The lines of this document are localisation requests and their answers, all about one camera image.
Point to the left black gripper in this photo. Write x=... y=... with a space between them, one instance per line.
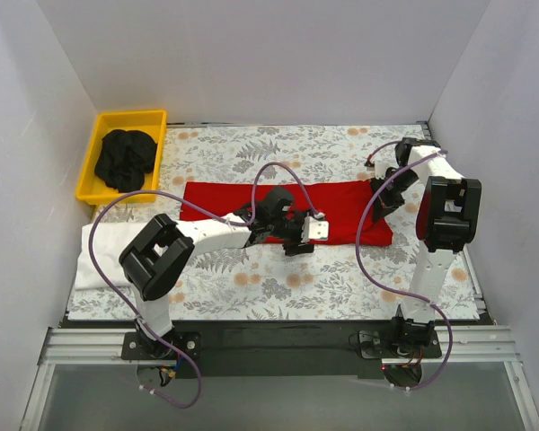
x=297 y=231

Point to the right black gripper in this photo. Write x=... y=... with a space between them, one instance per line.
x=391 y=190

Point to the red t shirt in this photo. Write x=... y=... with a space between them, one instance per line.
x=342 y=203

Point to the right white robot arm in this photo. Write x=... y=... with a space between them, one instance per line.
x=446 y=221

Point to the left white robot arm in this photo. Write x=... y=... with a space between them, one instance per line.
x=155 y=259

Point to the floral patterned table mat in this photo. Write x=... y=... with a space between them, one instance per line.
x=333 y=282

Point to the black crumpled t shirt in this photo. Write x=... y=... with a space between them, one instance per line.
x=126 y=157

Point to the white folded t shirt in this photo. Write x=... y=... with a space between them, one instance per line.
x=109 y=241

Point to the yellow plastic bin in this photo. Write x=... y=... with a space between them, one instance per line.
x=93 y=190

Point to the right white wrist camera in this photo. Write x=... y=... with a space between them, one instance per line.
x=378 y=167

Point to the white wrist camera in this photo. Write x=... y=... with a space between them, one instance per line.
x=315 y=230
x=378 y=167

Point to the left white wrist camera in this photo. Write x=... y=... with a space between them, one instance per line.
x=315 y=230

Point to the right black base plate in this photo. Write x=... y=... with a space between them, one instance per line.
x=373 y=344

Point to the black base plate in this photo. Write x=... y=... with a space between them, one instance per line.
x=373 y=344
x=138 y=346

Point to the aluminium frame rail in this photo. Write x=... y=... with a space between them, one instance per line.
x=89 y=346

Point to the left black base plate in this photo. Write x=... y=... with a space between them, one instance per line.
x=138 y=346

